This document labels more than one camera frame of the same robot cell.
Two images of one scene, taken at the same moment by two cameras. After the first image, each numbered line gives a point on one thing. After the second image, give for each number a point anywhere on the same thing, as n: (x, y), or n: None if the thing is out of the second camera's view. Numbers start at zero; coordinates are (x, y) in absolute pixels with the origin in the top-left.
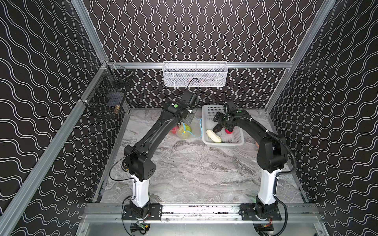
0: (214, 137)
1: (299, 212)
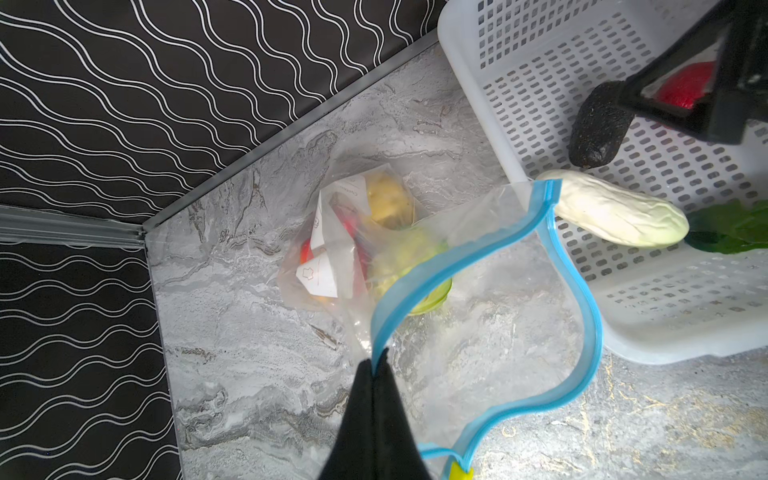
0: (617, 214)
1: None
